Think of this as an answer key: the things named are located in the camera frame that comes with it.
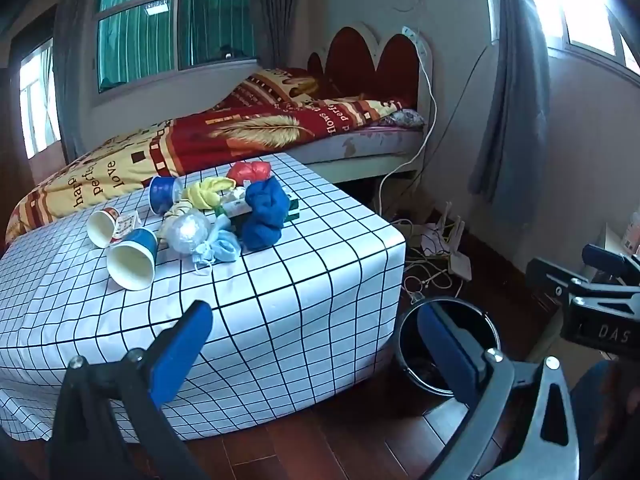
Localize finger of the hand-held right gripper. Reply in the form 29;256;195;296
581;244;640;283
525;257;640;311

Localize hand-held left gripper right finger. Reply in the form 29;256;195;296
417;302;588;480

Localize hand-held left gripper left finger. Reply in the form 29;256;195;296
47;300;216;480

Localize black trash bin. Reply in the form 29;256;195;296
394;297;502;397

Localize blue paper cup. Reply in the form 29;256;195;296
106;227;159;292
149;176;183;216

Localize light blue face mask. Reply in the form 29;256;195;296
190;229;242;277

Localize clear plastic bag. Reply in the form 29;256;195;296
159;210;211;256

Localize red patterned paper cup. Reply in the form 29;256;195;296
86;206;141;249

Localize white printed packet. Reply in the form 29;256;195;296
217;197;251;218

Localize yellow cloth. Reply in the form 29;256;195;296
181;177;236;211

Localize red plastic bag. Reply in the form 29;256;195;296
226;161;272;187

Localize pink white box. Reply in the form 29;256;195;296
622;210;640;256

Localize person's leg in jeans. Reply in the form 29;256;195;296
570;360;640;480

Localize white router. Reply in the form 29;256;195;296
435;201;473;281

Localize white checkered tablecloth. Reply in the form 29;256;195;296
0;152;407;443

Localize grey curtain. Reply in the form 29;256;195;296
247;0;293;71
467;0;551;211

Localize floral pillow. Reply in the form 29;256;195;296
375;108;428;128

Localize pale purple mattress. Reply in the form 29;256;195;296
280;125;426;166

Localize red yellow printed blanket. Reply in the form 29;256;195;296
5;67;418;246

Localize bright side window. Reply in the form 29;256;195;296
530;0;640;73

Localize narrow bright window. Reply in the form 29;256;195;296
17;37;63;158

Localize large window green curtain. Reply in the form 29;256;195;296
95;0;258;93

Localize tangled white cables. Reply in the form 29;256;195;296
402;255;463;306

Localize thick white power cable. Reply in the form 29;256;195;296
377;25;438;218

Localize white bed frame red headboard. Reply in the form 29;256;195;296
280;22;443;186

